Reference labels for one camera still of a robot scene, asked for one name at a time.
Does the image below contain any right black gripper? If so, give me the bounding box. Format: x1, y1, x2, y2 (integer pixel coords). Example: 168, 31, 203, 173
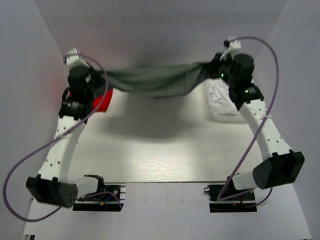
204, 53, 237, 88

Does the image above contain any grey t shirt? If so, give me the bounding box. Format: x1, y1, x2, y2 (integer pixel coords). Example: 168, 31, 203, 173
106, 62, 212, 99

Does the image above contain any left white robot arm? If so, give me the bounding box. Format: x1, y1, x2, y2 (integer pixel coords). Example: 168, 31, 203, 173
26, 65, 106, 208

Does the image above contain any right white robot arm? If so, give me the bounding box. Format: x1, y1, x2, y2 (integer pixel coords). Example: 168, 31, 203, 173
209, 52, 305, 200

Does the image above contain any red folded t shirt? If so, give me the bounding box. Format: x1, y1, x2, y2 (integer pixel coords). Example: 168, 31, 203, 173
61, 90, 113, 116

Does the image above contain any white t shirt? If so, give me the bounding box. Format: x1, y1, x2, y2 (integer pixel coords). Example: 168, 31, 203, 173
209, 80, 236, 109

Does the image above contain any white plastic basket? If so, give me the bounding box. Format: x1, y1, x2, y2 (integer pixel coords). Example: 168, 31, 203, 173
205, 78, 245, 124

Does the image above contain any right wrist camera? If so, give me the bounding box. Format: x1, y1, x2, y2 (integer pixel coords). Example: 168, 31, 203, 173
219, 36, 242, 61

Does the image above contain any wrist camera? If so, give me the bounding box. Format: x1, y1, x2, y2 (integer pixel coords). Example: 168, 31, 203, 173
64, 47, 89, 70
219, 36, 242, 61

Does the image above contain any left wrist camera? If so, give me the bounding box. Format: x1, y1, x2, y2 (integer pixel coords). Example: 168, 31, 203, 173
64, 47, 89, 70

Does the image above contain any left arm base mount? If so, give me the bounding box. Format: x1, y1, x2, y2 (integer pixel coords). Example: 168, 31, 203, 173
72, 183, 126, 212

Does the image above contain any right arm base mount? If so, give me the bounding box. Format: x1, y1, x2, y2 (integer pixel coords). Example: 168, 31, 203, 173
203, 184, 257, 213

